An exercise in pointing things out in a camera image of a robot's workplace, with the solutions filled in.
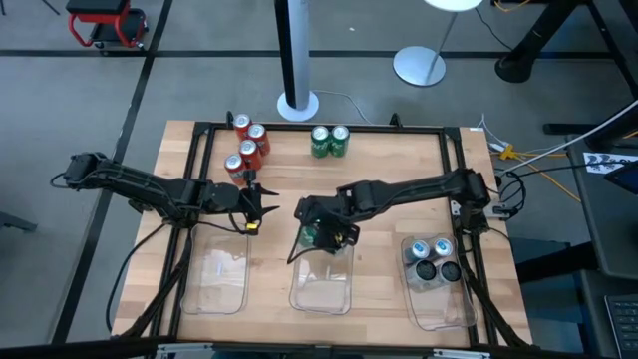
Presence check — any red black rolling stool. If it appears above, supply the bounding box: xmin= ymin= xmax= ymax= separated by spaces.
xmin=65 ymin=0 xmax=150 ymax=50

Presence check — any white paper black print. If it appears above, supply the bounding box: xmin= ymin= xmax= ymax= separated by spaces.
xmin=581 ymin=152 xmax=638 ymax=176

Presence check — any black computer keyboard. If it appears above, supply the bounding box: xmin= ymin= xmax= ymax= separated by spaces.
xmin=603 ymin=293 xmax=638 ymax=359

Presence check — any dark grey side desk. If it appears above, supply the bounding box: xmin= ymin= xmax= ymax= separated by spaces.
xmin=565 ymin=99 xmax=638 ymax=280

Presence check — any green Sprite soda can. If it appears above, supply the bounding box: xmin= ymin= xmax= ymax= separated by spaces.
xmin=310 ymin=125 xmax=332 ymax=160
xmin=330 ymin=124 xmax=352 ymax=159
xmin=297 ymin=223 xmax=323 ymax=249

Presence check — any black desk leg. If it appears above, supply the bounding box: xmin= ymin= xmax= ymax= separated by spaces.
xmin=493 ymin=0 xmax=597 ymax=85

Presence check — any white cable bundle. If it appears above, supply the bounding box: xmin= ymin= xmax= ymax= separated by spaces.
xmin=476 ymin=113 xmax=514 ymax=151

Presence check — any grey chair base leg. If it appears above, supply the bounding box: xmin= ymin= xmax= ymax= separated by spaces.
xmin=0 ymin=210 xmax=39 ymax=233

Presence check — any long black arm cable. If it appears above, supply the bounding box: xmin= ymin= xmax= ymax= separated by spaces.
xmin=104 ymin=221 xmax=170 ymax=334

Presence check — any black white pillar round base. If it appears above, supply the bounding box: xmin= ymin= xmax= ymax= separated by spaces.
xmin=272 ymin=0 xmax=321 ymax=123

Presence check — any thin white floor cable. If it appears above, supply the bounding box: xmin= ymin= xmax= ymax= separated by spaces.
xmin=311 ymin=89 xmax=375 ymax=126

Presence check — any yellow cable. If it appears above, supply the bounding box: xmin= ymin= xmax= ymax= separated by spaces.
xmin=497 ymin=143 xmax=583 ymax=204
xmin=491 ymin=0 xmax=532 ymax=13

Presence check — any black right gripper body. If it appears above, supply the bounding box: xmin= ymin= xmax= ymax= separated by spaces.
xmin=293 ymin=194 xmax=361 ymax=235

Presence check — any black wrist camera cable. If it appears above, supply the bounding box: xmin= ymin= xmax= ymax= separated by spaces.
xmin=196 ymin=211 xmax=253 ymax=235

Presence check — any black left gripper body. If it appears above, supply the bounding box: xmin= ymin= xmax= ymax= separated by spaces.
xmin=201 ymin=168 xmax=265 ymax=235

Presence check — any black desk foot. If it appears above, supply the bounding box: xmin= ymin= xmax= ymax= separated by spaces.
xmin=541 ymin=122 xmax=597 ymax=136
xmin=515 ymin=241 xmax=599 ymax=285

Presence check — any clear plastic bin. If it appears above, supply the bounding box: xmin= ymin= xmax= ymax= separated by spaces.
xmin=400 ymin=232 xmax=479 ymax=334
xmin=288 ymin=223 xmax=355 ymax=317
xmin=179 ymin=222 xmax=251 ymax=316

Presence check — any thick white cable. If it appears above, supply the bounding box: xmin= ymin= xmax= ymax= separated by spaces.
xmin=497 ymin=99 xmax=638 ymax=176

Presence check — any dark tablet screen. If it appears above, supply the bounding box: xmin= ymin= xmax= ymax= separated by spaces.
xmin=616 ymin=160 xmax=638 ymax=196

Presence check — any black camera mount crossbar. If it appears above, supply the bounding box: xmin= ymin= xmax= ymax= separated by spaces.
xmin=0 ymin=336 xmax=638 ymax=359

